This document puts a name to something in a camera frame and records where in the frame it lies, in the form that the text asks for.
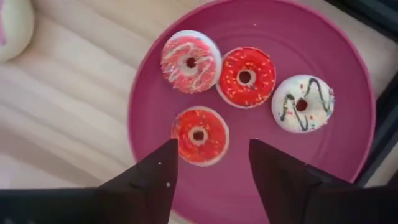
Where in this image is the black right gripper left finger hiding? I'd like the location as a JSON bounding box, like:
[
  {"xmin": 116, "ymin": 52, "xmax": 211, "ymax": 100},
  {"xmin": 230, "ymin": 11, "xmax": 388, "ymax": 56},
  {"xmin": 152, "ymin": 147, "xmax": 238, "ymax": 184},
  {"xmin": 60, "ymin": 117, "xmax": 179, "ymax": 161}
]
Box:
[{"xmin": 0, "ymin": 138, "xmax": 180, "ymax": 224}]

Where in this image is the small red sprinkled donut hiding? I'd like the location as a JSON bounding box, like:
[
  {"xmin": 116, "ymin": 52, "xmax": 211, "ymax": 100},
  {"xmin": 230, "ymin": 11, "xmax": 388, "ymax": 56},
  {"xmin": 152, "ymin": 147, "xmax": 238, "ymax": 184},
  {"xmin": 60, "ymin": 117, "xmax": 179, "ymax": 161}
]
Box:
[
  {"xmin": 215, "ymin": 46, "xmax": 277, "ymax": 110},
  {"xmin": 170, "ymin": 105, "xmax": 230, "ymax": 167}
]

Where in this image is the large pink frosted donut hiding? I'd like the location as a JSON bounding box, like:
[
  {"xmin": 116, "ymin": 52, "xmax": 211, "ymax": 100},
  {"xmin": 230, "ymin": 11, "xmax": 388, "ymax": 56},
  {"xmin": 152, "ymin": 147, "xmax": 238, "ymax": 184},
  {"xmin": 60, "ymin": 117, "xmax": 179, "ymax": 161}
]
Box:
[{"xmin": 0, "ymin": 0, "xmax": 35, "ymax": 64}]

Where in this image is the small pink donut white drizzle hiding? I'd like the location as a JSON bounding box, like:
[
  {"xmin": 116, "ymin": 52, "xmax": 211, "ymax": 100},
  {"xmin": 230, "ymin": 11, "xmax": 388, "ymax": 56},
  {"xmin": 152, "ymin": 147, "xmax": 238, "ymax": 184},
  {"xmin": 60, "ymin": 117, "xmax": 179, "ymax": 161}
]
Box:
[{"xmin": 160, "ymin": 29, "xmax": 223, "ymax": 95}]

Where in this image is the small white donut dark drizzle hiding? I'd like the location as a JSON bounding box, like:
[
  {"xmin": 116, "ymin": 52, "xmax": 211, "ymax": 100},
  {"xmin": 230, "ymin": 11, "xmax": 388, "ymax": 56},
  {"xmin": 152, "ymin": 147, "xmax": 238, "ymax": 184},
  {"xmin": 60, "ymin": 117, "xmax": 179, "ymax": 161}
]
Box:
[{"xmin": 271, "ymin": 74, "xmax": 335, "ymax": 134}]

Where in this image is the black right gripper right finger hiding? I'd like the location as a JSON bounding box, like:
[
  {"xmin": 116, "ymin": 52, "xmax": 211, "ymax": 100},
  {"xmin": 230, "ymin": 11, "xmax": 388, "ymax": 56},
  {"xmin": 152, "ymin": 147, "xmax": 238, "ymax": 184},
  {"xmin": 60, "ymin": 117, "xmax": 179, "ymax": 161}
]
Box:
[{"xmin": 248, "ymin": 138, "xmax": 398, "ymax": 224}]

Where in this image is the magenta plate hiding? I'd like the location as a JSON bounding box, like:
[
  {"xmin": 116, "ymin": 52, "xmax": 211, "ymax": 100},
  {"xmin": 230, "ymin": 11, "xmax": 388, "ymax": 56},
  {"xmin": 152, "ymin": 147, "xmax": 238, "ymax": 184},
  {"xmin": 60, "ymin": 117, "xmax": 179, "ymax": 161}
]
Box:
[{"xmin": 127, "ymin": 0, "xmax": 377, "ymax": 224}]

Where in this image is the black rig frame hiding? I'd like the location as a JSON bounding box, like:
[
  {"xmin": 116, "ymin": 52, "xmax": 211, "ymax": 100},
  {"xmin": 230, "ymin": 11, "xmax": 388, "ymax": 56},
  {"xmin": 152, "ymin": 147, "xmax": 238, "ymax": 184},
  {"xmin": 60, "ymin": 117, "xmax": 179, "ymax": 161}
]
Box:
[{"xmin": 323, "ymin": 0, "xmax": 398, "ymax": 189}]

